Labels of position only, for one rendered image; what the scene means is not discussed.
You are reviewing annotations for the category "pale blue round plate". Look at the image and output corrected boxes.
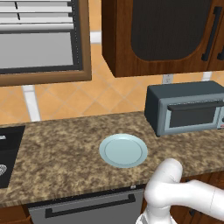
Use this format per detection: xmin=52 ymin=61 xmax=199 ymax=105
xmin=98 ymin=133 xmax=149 ymax=169

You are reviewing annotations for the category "black sink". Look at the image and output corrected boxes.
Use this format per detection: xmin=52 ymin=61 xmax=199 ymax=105
xmin=0 ymin=125 xmax=26 ymax=190

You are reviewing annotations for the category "grey dishwasher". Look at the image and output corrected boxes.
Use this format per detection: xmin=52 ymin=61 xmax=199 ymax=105
xmin=26 ymin=184 xmax=146 ymax=224

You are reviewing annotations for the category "white wall socket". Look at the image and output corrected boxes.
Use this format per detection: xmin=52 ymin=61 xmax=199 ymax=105
xmin=162 ymin=73 xmax=174 ymax=85

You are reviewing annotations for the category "grey toaster oven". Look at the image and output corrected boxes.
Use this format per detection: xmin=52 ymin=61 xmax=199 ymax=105
xmin=143 ymin=80 xmax=224 ymax=137

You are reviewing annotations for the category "black dishwasher handle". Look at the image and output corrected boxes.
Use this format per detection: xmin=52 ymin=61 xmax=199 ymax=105
xmin=45 ymin=193 xmax=137 ymax=220

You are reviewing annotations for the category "black toaster oven door handle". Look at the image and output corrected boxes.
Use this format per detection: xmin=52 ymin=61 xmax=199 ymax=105
xmin=166 ymin=100 xmax=224 ymax=112

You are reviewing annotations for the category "toaster oven glass door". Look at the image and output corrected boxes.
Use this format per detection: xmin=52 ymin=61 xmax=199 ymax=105
xmin=164 ymin=99 xmax=224 ymax=133

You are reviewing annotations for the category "cupboard door with dark panel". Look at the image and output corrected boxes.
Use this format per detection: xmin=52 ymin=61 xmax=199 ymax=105
xmin=115 ymin=0 xmax=224 ymax=77

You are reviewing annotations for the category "black cupboard door handle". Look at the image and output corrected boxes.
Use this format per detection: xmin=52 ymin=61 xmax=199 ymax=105
xmin=216 ymin=43 xmax=224 ymax=61
xmin=201 ymin=6 xmax=223 ymax=62

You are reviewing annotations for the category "wood framed window with blinds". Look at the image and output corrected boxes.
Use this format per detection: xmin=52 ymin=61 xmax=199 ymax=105
xmin=0 ymin=0 xmax=93 ymax=88

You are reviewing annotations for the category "dark wood wall cupboard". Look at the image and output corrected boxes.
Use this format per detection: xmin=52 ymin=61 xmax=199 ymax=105
xmin=101 ymin=0 xmax=224 ymax=79

